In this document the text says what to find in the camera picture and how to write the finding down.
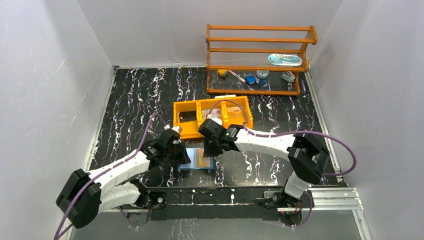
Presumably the white rectangular box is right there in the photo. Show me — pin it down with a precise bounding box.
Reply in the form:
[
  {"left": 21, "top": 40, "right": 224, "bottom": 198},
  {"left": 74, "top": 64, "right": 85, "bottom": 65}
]
[{"left": 214, "top": 94, "right": 237, "bottom": 99}]

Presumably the silver credit card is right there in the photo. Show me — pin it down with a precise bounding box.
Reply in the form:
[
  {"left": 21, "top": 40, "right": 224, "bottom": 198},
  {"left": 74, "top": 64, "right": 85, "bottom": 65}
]
[{"left": 202, "top": 108, "right": 221, "bottom": 119}]

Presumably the blue blister pack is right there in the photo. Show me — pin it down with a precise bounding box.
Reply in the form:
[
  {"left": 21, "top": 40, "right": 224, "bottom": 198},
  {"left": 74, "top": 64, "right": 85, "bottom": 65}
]
[{"left": 267, "top": 53, "right": 303, "bottom": 67}]

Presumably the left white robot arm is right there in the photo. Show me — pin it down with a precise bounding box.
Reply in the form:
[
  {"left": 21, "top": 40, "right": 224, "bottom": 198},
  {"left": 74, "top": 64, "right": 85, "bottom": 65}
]
[{"left": 55, "top": 126, "right": 190, "bottom": 229}]

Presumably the blue card holder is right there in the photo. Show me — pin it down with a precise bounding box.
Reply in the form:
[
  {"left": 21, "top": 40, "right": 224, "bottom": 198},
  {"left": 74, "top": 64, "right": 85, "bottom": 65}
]
[{"left": 178, "top": 147, "right": 214, "bottom": 171}]

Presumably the black credit card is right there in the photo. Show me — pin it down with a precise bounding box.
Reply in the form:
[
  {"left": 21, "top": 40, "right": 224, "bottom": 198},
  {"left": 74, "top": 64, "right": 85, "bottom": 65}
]
[{"left": 178, "top": 111, "right": 197, "bottom": 123}]

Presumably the grey tape dispenser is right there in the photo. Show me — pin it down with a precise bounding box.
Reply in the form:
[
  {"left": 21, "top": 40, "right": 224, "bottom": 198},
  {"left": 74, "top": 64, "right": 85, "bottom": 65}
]
[{"left": 281, "top": 71, "right": 296, "bottom": 83}]

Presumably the yellow three-compartment bin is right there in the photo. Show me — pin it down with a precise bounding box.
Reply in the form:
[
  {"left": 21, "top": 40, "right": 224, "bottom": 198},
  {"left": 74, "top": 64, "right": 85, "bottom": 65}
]
[{"left": 173, "top": 96, "right": 254, "bottom": 140}]

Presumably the orange wooden shelf rack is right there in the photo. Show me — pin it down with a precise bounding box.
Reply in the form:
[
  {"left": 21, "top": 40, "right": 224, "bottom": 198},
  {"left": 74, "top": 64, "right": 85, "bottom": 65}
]
[{"left": 205, "top": 24, "right": 318, "bottom": 96}]

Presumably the yellow sponge block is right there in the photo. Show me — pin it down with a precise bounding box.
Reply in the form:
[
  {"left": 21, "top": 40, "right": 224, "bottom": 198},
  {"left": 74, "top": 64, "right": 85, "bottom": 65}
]
[{"left": 217, "top": 69, "right": 229, "bottom": 79}]

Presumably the white marker pen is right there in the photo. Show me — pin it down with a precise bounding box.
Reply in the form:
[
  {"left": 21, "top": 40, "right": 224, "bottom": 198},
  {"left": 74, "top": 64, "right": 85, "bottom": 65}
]
[{"left": 228, "top": 69, "right": 246, "bottom": 83}]

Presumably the orange credit card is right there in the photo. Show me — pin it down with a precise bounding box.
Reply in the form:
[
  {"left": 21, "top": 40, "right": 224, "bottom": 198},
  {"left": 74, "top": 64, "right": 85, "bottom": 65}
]
[
  {"left": 196, "top": 148, "right": 213, "bottom": 169},
  {"left": 226, "top": 106, "right": 245, "bottom": 118}
]

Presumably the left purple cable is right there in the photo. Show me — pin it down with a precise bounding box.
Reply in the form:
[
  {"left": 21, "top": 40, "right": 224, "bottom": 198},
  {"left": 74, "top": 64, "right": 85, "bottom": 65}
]
[{"left": 53, "top": 113, "right": 170, "bottom": 240}]

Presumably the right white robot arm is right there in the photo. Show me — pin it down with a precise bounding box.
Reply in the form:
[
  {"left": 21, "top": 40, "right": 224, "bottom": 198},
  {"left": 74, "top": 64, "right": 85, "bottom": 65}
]
[{"left": 198, "top": 119, "right": 330, "bottom": 207}]

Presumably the blue small box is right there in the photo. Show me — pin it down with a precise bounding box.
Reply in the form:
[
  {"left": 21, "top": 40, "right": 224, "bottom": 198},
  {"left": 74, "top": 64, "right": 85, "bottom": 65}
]
[{"left": 245, "top": 75, "right": 256, "bottom": 85}]

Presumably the purple cable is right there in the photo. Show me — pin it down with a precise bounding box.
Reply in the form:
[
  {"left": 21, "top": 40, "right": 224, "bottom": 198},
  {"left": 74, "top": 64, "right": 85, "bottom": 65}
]
[
  {"left": 53, "top": 113, "right": 170, "bottom": 240},
  {"left": 206, "top": 99, "right": 358, "bottom": 229}
]

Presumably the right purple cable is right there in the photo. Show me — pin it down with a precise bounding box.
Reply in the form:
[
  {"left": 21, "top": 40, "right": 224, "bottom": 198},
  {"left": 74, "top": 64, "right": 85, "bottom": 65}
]
[{"left": 206, "top": 99, "right": 358, "bottom": 229}]

